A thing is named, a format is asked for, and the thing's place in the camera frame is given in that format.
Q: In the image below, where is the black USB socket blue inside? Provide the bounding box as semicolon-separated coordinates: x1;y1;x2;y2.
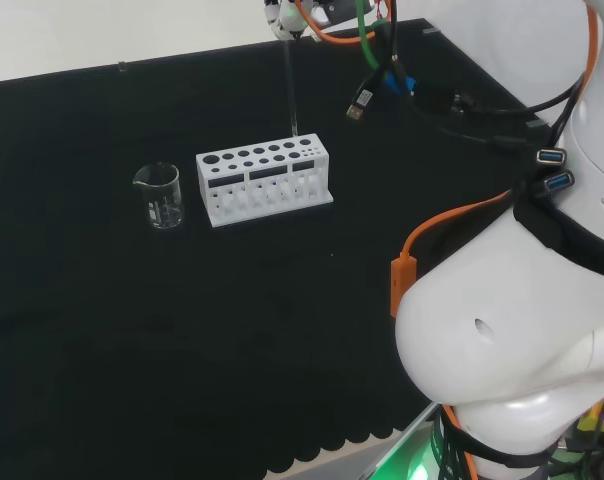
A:
535;146;569;166
543;170;577;197

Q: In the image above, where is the white test tube rack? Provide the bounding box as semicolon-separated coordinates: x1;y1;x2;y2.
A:
195;132;335;229

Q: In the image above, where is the blue cable connector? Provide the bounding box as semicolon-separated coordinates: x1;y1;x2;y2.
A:
384;69;420;98

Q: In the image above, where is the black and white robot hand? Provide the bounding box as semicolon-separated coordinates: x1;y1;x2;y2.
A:
262;0;311;42

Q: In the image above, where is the black cable bundle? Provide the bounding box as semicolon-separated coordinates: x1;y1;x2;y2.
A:
406;69;589;151

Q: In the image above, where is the black cable with USB plug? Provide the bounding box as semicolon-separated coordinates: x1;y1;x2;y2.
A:
345;0;401;123

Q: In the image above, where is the clear glass rod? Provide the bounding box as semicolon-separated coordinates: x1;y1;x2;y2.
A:
284;38;299;138

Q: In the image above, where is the clear glass beaker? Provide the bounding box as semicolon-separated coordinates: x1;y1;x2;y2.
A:
131;162;185;231

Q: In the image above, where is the black bench cloth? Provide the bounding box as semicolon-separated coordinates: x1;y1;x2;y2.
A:
0;18;556;480

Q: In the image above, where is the yellow stop button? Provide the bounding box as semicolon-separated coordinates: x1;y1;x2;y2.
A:
575;393;604;437

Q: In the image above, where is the green cable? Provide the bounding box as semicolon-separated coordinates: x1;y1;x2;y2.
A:
353;0;384;70

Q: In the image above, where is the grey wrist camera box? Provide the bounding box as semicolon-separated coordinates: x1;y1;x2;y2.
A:
309;0;364;29

